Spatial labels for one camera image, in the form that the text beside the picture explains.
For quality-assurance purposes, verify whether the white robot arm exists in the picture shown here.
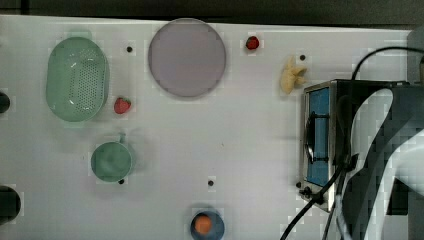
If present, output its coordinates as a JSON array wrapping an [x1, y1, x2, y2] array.
[[335, 86, 423, 240]]

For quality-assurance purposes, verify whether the lilac round plate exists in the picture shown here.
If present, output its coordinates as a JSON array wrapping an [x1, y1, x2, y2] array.
[[148, 18, 226, 97]]

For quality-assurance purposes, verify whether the red strawberry near plate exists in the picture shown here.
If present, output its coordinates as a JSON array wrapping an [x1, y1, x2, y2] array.
[[245, 36, 260, 50]]

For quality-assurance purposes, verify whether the yellow banana bunch toy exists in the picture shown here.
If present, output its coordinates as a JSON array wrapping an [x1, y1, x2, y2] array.
[[280, 56, 307, 95]]

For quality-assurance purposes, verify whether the red strawberry near colander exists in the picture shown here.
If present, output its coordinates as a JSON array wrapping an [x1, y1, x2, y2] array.
[[114, 97, 132, 114]]

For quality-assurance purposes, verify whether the orange egg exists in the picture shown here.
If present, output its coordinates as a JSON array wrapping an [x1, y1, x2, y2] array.
[[194, 215, 212, 235]]

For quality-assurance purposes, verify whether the blue small bowl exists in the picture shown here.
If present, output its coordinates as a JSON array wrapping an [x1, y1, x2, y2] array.
[[190, 209, 225, 240]]

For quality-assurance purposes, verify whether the green oval colander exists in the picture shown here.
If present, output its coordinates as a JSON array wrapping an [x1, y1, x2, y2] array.
[[46, 37, 109, 122]]

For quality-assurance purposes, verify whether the black cylindrical container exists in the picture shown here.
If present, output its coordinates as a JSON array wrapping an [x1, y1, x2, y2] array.
[[0, 186, 21, 225], [0, 92, 11, 113]]

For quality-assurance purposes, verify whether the green cup with handle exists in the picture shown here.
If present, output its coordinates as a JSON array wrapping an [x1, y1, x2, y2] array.
[[90, 133, 134, 184]]

